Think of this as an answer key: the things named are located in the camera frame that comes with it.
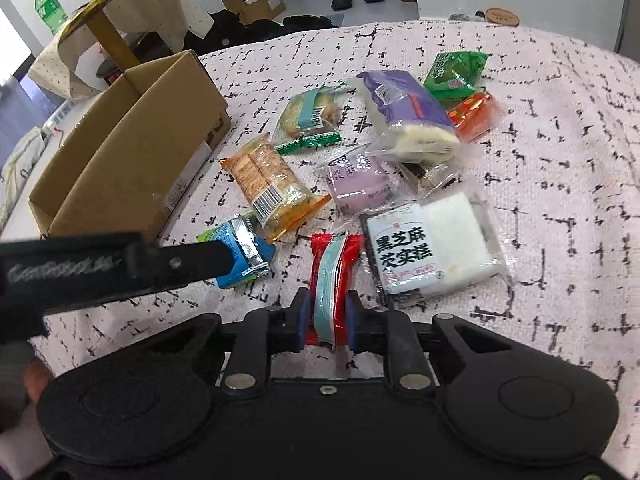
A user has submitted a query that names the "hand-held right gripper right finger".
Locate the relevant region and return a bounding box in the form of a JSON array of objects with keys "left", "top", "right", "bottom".
[{"left": 346, "top": 291, "right": 521, "bottom": 392}]

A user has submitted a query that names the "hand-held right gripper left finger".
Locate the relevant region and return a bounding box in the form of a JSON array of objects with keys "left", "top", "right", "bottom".
[{"left": 150, "top": 288, "right": 314, "bottom": 394}]

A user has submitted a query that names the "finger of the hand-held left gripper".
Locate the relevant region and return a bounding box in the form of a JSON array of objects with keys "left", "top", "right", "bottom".
[{"left": 154, "top": 239, "right": 237, "bottom": 290}]

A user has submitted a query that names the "blue foil snack packet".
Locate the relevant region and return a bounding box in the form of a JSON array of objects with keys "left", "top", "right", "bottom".
[{"left": 199, "top": 212, "right": 277, "bottom": 289}]

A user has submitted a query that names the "red snack packet blue stripe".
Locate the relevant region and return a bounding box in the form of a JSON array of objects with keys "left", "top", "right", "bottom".
[{"left": 304, "top": 232, "right": 364, "bottom": 349}]

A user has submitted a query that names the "orange cracker packet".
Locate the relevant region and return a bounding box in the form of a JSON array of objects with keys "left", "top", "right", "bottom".
[{"left": 220, "top": 135, "right": 334, "bottom": 244}]

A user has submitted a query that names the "white cake packet black label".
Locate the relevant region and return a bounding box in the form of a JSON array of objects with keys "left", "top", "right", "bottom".
[{"left": 362, "top": 189, "right": 517, "bottom": 307}]

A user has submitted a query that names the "small purple cake packet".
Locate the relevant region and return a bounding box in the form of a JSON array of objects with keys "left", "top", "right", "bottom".
[{"left": 314, "top": 145, "right": 397, "bottom": 217}]

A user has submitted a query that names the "small green stick packet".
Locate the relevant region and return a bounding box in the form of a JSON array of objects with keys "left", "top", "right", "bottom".
[{"left": 275, "top": 131, "right": 342, "bottom": 156}]

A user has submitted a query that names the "clear cookie packet teal band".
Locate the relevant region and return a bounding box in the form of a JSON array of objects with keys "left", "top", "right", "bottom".
[{"left": 272, "top": 82, "right": 352, "bottom": 149}]

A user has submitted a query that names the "green snack packet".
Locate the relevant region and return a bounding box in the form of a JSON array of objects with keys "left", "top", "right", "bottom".
[{"left": 423, "top": 51, "right": 490, "bottom": 101}]

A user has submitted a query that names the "person's left hand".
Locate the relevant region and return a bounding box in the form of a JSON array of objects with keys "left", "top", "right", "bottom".
[{"left": 22, "top": 360, "right": 54, "bottom": 406}]

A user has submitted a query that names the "white bed sheet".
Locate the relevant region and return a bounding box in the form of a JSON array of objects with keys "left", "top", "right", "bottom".
[{"left": 0, "top": 105, "right": 68, "bottom": 241}]

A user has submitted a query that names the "clear packet dark snack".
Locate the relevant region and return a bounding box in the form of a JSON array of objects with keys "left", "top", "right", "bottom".
[{"left": 399, "top": 159, "right": 462, "bottom": 197}]

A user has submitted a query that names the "large purple bread packet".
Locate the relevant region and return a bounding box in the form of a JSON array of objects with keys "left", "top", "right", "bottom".
[{"left": 357, "top": 70, "right": 463, "bottom": 163}]

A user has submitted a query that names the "black clothes pile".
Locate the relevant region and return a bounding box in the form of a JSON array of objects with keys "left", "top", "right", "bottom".
[{"left": 184, "top": 9, "right": 247, "bottom": 56}]

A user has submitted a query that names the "gold round side table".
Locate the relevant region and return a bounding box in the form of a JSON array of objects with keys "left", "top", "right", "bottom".
[{"left": 57, "top": 0, "right": 176, "bottom": 73}]

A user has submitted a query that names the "orange-red snack packet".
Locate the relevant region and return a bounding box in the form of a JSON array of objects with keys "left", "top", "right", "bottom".
[{"left": 446, "top": 91, "right": 501, "bottom": 142}]

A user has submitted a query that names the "cream dotted tablecloth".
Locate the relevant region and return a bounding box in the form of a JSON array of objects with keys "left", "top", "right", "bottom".
[{"left": 27, "top": 0, "right": 217, "bottom": 102}]

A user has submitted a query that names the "cardboard box with white paper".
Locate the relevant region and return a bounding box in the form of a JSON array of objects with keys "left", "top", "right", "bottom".
[{"left": 241, "top": 0, "right": 287, "bottom": 26}]

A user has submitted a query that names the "green plastic bottle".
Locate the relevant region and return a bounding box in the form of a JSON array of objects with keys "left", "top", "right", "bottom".
[{"left": 32, "top": 0, "right": 69, "bottom": 37}]

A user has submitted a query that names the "round wooden lid container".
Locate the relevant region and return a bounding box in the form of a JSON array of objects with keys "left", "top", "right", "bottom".
[{"left": 485, "top": 7, "right": 521, "bottom": 29}]

